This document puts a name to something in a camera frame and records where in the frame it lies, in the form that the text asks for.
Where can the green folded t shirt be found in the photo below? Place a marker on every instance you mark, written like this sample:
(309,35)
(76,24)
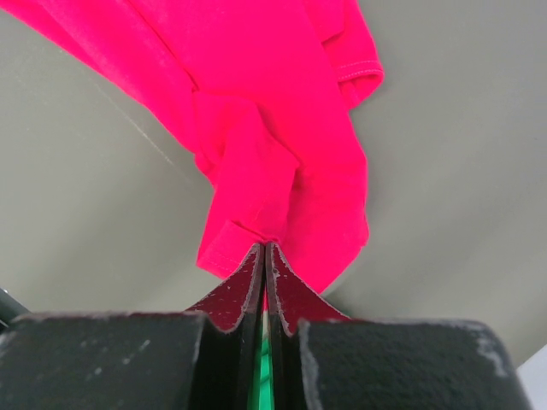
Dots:
(262,391)

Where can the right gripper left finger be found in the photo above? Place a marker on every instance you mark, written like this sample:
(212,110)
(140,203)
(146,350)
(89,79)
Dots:
(200,358)

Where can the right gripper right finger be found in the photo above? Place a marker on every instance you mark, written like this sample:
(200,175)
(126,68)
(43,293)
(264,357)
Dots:
(324,359)

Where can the pink t shirt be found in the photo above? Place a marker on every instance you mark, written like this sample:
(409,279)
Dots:
(260,92)

